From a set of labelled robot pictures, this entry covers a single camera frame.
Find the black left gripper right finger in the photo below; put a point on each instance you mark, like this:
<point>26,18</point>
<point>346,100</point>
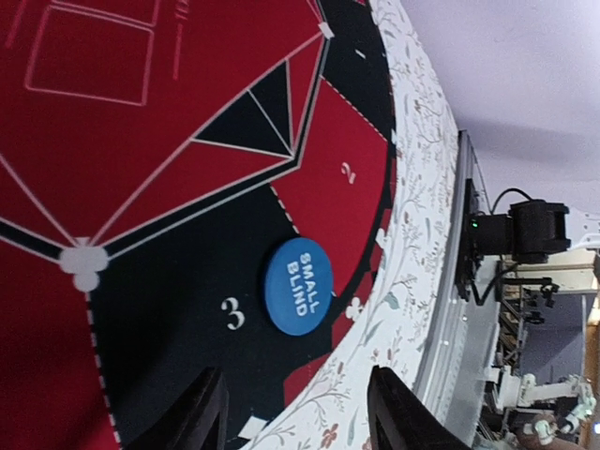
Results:
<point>398,420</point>

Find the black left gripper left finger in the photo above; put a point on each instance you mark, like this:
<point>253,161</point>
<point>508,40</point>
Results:
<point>196,420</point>

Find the blue small blind button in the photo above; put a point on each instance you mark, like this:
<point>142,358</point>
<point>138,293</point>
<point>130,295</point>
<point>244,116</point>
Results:
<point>298,286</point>

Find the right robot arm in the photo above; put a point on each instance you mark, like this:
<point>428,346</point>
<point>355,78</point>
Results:
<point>530,232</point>

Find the floral tablecloth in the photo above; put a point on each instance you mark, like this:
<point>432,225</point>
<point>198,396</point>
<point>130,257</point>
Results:
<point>388,324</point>

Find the round red black poker mat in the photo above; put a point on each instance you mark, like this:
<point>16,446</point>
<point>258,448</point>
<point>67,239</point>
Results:
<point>154,156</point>

